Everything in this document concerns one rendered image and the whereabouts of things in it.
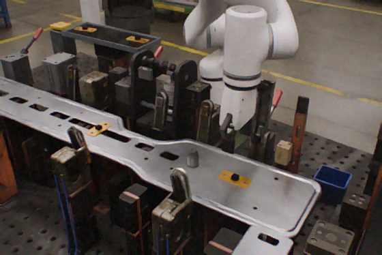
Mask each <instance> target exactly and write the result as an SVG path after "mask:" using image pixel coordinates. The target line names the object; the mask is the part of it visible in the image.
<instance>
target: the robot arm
mask: <svg viewBox="0 0 382 255"><path fill-rule="evenodd" d="M228 5H230V6H233V7H230V8H229V9H227V10H226V7H227V6H228ZM225 10H226V13H225V14H224V11H225ZM183 40H184V42H185V44H186V45H187V46H188V47H189V48H192V49H208V48H219V49H217V50H215V51H214V52H213V53H211V54H209V55H207V56H206V57H204V58H203V59H201V61H200V63H199V75H200V81H203V82H206V83H210V84H211V85H212V86H213V88H212V89H211V91H210V100H211V101H213V102H214V104H219V105H221V108H220V121H219V124H220V126H221V127H220V129H219V132H220V136H221V137H222V151H223V152H225V153H230V154H234V153H235V139H234V138H235V133H236V131H237V130H239V133H240V134H243V135H245V136H249V137H250V136H251V135H252V123H253V120H254V117H253V115H254V113H255V104H256V88H257V87H258V85H259V83H260V82H261V75H262V74H261V70H262V64H263V62H264V61H265V60H268V59H288V58H290V57H292V56H293V55H294V54H296V52H297V49H298V44H299V39H298V34H297V27H296V24H295V21H294V18H293V15H292V11H291V9H290V7H289V5H288V3H287V1H286V0H199V2H198V5H197V6H196V7H195V8H194V9H193V12H191V13H190V15H189V16H188V18H187V20H186V21H185V23H184V26H183ZM229 124H233V125H234V127H231V126H229ZM228 128H229V129H232V130H233V132H232V134H231V135H230V134H229V133H228V131H227V130H228Z"/></svg>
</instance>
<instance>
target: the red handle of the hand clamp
mask: <svg viewBox="0 0 382 255"><path fill-rule="evenodd" d="M281 97H282V90H281V89H277V90H276V91H275V93H274V96H273V101H272V105H271V115H270V118H271V116H272V113H273V112H274V110H275V108H276V107H277V105H278V103H279V101H280V98H281ZM269 120H270V119H269ZM262 131H263V127H261V126H260V127H259V129H258V131H257V132H255V136H256V137H259V138H261V134H262Z"/></svg>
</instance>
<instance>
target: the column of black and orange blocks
mask: <svg viewBox="0 0 382 255"><path fill-rule="evenodd" d="M368 168H369V169H370V171H369V173H368V178H367V180H366V186H365V188H364V191H363V193H362V194H365V195H369V196H371V201H370V205H369V208H368V212H367V214H366V219H365V221H364V224H363V226H362V229H361V230H360V232H359V236H358V238H357V242H356V244H355V251H354V253H353V255H355V253H356V251H357V249H358V247H359V243H360V240H361V238H362V235H363V233H364V231H365V228H366V224H367V221H368V219H369V217H370V214H371V211H372V208H373V205H374V203H375V200H376V197H377V194H378V191H379V188H380V185H381V180H382V120H381V126H380V128H379V132H378V135H377V142H376V147H375V150H374V153H373V155H372V157H371V159H370V163H369V165H368Z"/></svg>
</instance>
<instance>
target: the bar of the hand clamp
mask: <svg viewBox="0 0 382 255"><path fill-rule="evenodd" d="M275 86H276V81H275V80H268V79H266V78H262V79H261V82H260V84H259V85H258V87H257V88H256V90H257V91H258V96H257V101H256V108H255V117H254V124H253V129H252V136H251V140H255V138H256V136H255V132H257V131H258V126H261V127H263V131H262V134H261V143H263V140H264V136H265V134H266V132H267V129H268V125H269V119H270V115H271V105H272V101H273V96H274V90H275Z"/></svg>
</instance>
